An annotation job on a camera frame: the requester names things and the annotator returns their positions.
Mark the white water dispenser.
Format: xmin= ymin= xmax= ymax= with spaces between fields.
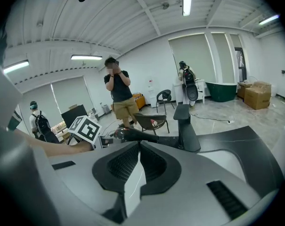
xmin=146 ymin=77 xmax=158 ymax=108

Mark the dark round-back chair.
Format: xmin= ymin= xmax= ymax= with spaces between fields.
xmin=155 ymin=89 xmax=176 ymax=115
xmin=133 ymin=113 xmax=171 ymax=137

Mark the person's left forearm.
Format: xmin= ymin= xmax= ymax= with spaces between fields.
xmin=14 ymin=127 xmax=95 ymax=158

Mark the white side table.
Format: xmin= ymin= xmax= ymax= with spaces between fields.
xmin=172 ymin=79 xmax=206 ymax=105

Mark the grey roller blind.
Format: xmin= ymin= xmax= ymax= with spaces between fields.
xmin=168 ymin=33 xmax=216 ymax=86
xmin=50 ymin=76 xmax=91 ymax=114

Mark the large cardboard box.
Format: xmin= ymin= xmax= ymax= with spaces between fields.
xmin=244 ymin=81 xmax=273 ymax=111

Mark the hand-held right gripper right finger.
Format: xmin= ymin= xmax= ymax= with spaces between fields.
xmin=139 ymin=141 xmax=262 ymax=221

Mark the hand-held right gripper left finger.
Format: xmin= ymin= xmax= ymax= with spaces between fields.
xmin=49 ymin=140 xmax=141 ymax=225

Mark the black faucet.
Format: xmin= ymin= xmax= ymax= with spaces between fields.
xmin=173 ymin=104 xmax=202 ymax=153

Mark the green bathtub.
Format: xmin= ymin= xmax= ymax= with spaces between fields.
xmin=205 ymin=81 xmax=238 ymax=103

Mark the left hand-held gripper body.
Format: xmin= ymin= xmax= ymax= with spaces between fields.
xmin=68 ymin=115 xmax=114 ymax=150

